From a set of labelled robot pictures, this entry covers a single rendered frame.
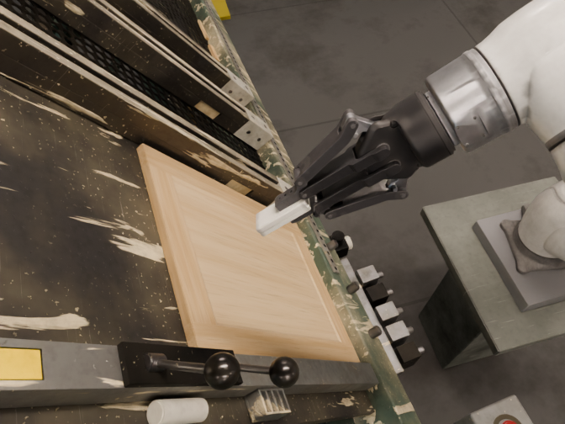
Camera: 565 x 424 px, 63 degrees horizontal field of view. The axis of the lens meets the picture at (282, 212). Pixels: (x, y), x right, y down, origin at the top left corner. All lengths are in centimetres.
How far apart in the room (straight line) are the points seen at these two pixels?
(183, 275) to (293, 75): 249
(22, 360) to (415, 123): 43
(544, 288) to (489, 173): 138
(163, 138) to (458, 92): 63
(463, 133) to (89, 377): 44
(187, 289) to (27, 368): 32
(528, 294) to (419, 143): 106
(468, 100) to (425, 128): 5
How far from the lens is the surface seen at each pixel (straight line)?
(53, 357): 53
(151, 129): 94
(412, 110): 49
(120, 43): 116
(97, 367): 55
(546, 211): 139
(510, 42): 48
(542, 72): 47
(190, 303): 74
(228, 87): 156
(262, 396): 77
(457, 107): 47
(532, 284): 152
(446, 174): 273
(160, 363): 57
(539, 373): 235
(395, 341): 136
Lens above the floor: 202
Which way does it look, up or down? 56 degrees down
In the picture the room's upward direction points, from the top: straight up
